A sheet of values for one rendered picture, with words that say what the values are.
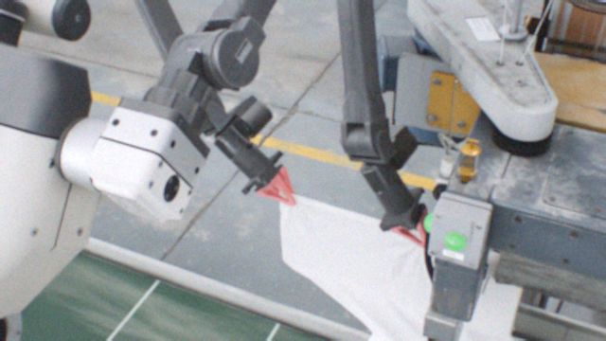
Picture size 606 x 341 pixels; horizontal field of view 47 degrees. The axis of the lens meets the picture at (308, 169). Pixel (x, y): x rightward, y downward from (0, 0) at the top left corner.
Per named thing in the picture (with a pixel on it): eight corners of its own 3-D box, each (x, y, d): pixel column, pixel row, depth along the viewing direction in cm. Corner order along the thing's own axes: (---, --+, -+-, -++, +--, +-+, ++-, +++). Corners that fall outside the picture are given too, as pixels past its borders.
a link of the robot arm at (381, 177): (350, 170, 125) (373, 166, 121) (369, 146, 129) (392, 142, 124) (369, 198, 127) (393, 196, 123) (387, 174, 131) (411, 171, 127)
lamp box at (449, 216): (427, 255, 103) (433, 209, 97) (436, 236, 106) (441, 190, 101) (477, 270, 100) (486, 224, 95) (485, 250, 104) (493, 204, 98)
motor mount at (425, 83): (391, 126, 145) (396, 57, 135) (401, 110, 150) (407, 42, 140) (528, 158, 135) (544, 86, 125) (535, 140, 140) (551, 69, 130)
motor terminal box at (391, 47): (378, 104, 145) (381, 55, 137) (374, 79, 153) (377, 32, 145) (418, 104, 145) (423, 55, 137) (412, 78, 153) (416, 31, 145)
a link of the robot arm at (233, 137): (205, 142, 139) (213, 135, 134) (228, 119, 142) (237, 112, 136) (231, 167, 140) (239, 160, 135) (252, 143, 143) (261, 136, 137)
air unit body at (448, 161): (427, 228, 133) (435, 165, 123) (435, 213, 136) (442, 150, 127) (450, 235, 131) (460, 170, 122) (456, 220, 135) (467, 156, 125)
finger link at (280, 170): (310, 189, 140) (276, 157, 139) (294, 211, 135) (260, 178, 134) (291, 203, 145) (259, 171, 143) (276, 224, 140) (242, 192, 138)
